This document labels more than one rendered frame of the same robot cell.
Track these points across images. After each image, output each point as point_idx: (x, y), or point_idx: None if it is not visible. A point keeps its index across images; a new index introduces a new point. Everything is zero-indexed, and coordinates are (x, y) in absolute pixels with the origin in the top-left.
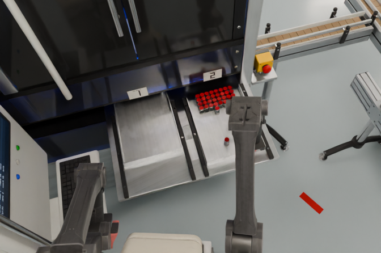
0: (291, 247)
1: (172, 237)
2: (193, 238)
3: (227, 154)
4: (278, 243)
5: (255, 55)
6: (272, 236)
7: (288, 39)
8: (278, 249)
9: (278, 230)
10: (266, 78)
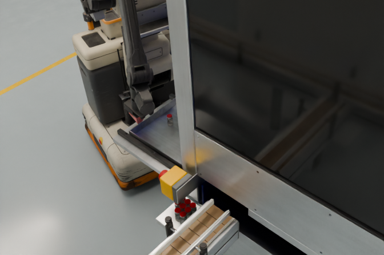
0: (92, 251)
1: None
2: None
3: (164, 117)
4: (107, 248)
5: (185, 171)
6: (116, 251)
7: (160, 246)
8: (106, 242)
9: None
10: (168, 208)
